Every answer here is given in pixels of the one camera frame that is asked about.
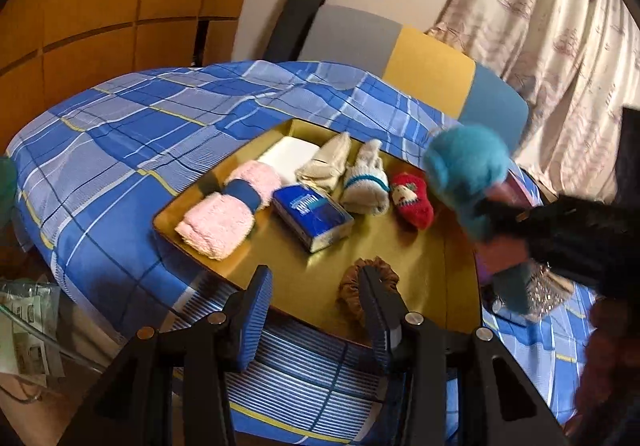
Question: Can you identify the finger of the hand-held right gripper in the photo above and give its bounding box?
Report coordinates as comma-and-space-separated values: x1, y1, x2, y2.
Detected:
475, 198, 537, 229

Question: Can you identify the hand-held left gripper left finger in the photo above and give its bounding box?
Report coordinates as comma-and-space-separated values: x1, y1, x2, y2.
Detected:
60, 265, 274, 446

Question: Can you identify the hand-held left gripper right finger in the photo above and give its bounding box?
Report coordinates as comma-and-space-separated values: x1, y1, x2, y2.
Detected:
359, 265, 569, 446

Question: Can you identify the brown satin scrunchie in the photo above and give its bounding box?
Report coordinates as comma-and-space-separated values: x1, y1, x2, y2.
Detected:
337, 257, 402, 325

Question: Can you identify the blue plush toy pink patch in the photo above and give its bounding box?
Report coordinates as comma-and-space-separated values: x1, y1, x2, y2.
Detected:
424, 125, 536, 318

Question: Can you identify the gold rectangular tray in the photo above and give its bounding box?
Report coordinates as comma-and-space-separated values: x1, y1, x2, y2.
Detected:
152, 118, 484, 350

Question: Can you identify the red knit sock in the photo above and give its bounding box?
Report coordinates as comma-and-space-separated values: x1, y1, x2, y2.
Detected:
390, 171, 435, 230

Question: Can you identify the pink towel blue band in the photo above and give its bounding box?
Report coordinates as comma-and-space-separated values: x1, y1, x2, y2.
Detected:
175, 161, 284, 261

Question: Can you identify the blue tissue packet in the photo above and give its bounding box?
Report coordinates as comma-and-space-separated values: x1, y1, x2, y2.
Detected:
271, 184, 354, 255

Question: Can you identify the grey knit glove blue band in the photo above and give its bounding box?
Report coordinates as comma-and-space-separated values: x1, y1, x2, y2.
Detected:
341, 139, 391, 216

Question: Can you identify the white towel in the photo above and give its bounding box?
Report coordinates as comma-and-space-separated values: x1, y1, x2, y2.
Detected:
257, 136, 321, 182

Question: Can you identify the beige sock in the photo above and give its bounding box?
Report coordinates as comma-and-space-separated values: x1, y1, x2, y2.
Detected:
295, 131, 353, 193

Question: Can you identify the sequined bag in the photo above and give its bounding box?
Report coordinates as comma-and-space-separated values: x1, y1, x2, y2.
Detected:
520, 261, 574, 325

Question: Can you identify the patterned beige curtain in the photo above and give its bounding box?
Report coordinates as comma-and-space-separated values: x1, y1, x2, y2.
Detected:
425, 0, 640, 203

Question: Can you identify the blue plaid bed sheet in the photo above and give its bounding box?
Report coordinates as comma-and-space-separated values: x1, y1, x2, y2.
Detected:
5, 60, 601, 446

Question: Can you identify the clear plastic bag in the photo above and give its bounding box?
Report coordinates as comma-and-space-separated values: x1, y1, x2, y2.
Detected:
0, 276, 67, 378

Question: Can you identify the black rolled mat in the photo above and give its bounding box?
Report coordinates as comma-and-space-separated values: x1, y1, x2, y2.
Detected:
262, 0, 331, 65

